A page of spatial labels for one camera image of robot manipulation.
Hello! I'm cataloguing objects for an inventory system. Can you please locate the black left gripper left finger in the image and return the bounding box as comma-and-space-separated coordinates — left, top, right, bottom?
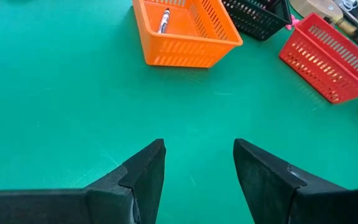
0, 139, 167, 224

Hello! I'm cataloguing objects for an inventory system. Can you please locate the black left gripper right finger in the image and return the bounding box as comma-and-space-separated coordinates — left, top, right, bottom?
233, 139, 358, 224

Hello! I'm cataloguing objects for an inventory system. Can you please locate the yellow crayon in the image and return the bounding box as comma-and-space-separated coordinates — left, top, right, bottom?
334, 17, 358, 52

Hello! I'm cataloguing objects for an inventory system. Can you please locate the black crayon white wrapper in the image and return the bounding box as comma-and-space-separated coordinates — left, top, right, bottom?
157, 7, 171, 34

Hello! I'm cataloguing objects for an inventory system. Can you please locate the round wooden lamp base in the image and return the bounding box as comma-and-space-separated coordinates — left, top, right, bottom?
289, 0, 344, 24

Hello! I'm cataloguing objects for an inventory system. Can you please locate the red plastic basket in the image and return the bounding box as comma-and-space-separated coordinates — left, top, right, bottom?
278, 12, 358, 105

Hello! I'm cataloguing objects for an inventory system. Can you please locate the small pink object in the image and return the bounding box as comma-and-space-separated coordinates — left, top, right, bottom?
286, 14, 300, 31

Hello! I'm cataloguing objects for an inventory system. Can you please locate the black plastic basket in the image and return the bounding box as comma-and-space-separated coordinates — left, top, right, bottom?
221, 0, 293, 42

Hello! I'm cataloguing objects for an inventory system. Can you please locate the orange plastic basket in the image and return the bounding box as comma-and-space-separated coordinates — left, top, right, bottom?
132, 0, 244, 68

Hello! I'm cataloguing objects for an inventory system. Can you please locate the white power cable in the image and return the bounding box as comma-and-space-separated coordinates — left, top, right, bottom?
337, 0, 358, 12

